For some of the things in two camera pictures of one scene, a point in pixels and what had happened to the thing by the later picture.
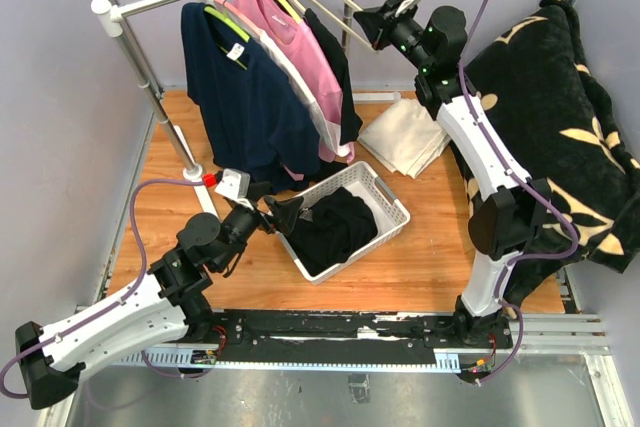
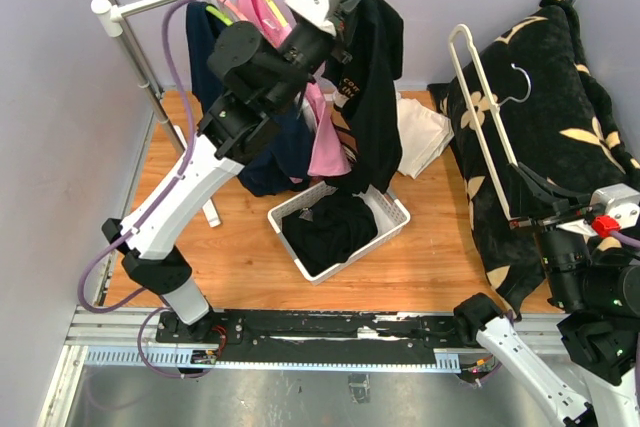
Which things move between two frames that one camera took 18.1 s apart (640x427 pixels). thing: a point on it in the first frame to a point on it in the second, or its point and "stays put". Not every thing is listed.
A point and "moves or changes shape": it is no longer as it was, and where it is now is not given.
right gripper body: (404, 32) to (563, 218)
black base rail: (338, 336) stays put
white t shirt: (331, 134) to (317, 82)
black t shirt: (350, 111) moves or changes shape
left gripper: (284, 211) to (347, 6)
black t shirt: (332, 224) stays put
